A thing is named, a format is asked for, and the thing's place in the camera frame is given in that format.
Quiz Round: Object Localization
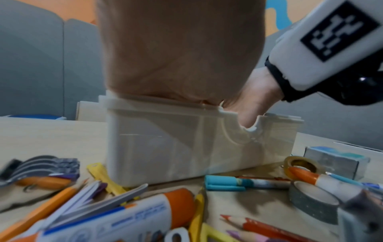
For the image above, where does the orange pencil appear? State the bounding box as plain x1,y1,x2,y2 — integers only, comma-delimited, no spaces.
0,178,89,242

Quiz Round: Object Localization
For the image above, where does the person's left hand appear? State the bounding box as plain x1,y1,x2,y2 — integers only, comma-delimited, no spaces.
95,0,267,106

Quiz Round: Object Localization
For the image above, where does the grey blue-lid paper shredder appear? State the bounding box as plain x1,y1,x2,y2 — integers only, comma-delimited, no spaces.
0,114,67,120

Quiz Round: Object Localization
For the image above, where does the white glue bottle orange cap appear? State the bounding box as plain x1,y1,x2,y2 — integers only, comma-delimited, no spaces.
288,166,369,204

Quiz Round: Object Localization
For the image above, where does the orange pen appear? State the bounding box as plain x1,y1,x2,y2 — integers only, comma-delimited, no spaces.
16,176,73,190

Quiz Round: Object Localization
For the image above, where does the green white staple box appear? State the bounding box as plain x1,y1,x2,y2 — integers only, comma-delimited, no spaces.
303,146,371,181

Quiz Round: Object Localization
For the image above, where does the cream tiered organizer box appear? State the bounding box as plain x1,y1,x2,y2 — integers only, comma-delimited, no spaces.
98,91,304,187

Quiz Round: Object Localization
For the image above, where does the grey glitter tape roll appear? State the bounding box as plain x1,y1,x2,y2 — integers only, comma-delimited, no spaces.
288,180,349,225

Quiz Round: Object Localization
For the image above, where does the grey blue stapler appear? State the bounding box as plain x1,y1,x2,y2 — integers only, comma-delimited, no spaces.
337,191,383,242

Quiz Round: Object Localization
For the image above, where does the grey date stamp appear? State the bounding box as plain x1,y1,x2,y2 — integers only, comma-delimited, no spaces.
0,154,81,188

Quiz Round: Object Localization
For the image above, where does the orange capped glue stick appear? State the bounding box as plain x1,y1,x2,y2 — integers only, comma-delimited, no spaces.
9,188,197,242

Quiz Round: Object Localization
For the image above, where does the person's right hand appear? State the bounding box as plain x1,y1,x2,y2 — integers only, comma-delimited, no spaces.
223,67,285,128

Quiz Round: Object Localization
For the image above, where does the pink coloured pencil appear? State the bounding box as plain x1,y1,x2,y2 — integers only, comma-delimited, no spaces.
225,230,271,242

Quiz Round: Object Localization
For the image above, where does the white pen teal cap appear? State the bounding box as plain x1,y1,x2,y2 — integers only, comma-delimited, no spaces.
204,174,292,192

